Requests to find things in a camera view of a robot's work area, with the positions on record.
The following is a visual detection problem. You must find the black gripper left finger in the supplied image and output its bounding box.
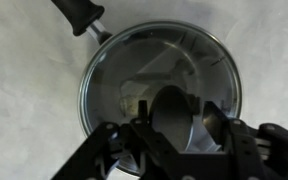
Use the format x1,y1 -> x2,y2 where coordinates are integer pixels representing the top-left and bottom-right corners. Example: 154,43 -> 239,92
51,100 -> 181,180

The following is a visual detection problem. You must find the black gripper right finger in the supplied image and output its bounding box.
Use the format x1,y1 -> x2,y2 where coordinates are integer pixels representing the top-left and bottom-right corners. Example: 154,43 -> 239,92
203,101 -> 288,180

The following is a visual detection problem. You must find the black pot with handle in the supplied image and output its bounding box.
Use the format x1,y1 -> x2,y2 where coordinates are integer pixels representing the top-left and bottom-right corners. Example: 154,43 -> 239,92
51,0 -> 243,176

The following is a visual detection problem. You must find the glass lid with black knob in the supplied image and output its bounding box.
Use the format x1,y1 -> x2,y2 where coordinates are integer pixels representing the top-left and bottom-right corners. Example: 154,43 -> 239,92
78,20 -> 243,177

